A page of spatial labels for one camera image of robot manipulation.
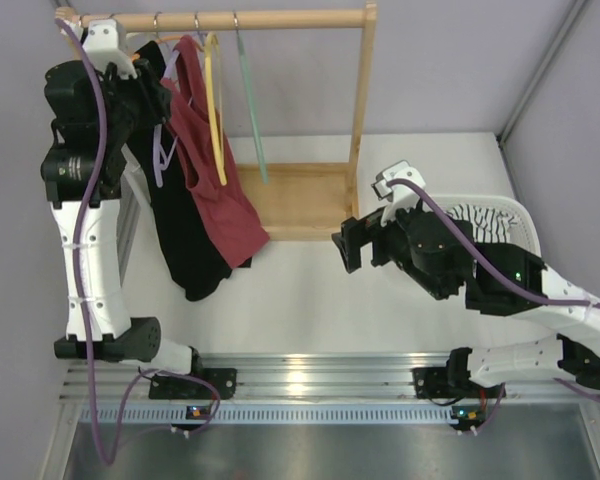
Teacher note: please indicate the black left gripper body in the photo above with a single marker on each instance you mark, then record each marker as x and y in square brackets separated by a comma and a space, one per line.
[147, 92]

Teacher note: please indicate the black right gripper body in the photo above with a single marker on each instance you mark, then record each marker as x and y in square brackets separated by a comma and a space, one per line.
[387, 241]

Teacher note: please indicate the purple hanger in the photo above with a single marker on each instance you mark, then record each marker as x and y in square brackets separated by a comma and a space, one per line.
[160, 159]

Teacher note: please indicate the red tank top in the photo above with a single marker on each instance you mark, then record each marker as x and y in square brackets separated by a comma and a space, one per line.
[231, 221]

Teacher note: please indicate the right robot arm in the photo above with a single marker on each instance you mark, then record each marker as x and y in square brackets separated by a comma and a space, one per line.
[495, 279]

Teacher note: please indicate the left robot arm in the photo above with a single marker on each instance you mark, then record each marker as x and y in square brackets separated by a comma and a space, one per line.
[95, 113]

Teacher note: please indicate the orange hanger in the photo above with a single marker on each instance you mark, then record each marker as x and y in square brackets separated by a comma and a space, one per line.
[168, 39]

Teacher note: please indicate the yellow hanger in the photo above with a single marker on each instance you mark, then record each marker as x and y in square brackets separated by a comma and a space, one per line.
[214, 105]

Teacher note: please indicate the green hanger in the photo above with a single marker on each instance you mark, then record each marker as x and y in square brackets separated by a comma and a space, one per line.
[251, 105]

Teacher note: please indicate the black tank top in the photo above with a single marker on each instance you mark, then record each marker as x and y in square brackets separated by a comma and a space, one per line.
[192, 260]

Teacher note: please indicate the wooden clothes rack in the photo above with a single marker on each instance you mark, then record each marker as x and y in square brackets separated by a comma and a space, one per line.
[310, 65]

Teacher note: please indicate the black white striped garment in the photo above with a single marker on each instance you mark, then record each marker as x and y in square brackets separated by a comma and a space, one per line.
[489, 224]

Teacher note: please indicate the white perforated plastic basket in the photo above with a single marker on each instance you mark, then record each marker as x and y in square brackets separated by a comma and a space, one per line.
[524, 234]

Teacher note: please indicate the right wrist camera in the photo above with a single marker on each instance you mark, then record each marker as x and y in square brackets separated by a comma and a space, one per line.
[389, 186]

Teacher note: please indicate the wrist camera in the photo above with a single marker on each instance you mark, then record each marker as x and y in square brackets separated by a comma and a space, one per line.
[105, 44]
[389, 186]

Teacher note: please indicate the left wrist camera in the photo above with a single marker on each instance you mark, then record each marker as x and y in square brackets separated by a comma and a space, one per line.
[105, 44]

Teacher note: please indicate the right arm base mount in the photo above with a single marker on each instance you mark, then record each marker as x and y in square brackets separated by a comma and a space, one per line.
[472, 406]

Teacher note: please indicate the aluminium mounting rail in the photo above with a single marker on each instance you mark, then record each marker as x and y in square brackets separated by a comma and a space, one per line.
[307, 378]

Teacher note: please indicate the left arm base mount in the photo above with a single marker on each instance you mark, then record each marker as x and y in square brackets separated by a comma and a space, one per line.
[206, 392]

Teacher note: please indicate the slotted cable duct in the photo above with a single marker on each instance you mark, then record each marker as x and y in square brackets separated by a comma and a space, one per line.
[278, 414]

